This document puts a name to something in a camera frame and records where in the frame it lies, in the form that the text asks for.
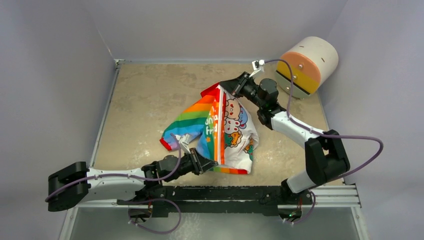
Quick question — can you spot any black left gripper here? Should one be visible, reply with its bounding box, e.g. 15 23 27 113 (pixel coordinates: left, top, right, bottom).
164 149 218 183

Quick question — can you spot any rainbow red white kids jacket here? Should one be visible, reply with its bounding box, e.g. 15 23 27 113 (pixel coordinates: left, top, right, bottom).
160 83 259 175

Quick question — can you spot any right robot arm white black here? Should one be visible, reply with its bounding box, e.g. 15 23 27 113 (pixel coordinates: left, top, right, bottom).
219 72 351 204

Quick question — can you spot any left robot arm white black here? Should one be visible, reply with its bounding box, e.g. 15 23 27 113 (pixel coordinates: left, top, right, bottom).
45 148 218 212

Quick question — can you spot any round pastel drawer cabinet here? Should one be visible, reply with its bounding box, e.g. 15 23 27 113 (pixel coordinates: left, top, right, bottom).
275 36 339 99

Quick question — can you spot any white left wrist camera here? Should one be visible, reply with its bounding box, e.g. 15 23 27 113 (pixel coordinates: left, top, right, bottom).
178 133 192 154

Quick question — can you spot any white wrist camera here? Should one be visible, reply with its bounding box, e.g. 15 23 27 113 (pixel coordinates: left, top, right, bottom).
178 133 192 154
249 59 265 78

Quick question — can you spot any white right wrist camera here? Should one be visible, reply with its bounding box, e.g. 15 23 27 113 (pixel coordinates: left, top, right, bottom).
249 59 265 78

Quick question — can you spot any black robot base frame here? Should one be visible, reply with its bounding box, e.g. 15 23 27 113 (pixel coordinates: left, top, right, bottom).
117 185 314 219

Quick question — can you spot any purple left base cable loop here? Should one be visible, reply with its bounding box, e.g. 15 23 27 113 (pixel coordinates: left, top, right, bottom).
127 194 184 235

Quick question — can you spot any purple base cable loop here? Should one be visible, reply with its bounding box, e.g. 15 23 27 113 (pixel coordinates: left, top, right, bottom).
283 190 317 226
127 194 184 235

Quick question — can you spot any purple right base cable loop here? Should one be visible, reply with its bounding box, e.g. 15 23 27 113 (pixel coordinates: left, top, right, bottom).
283 190 317 226

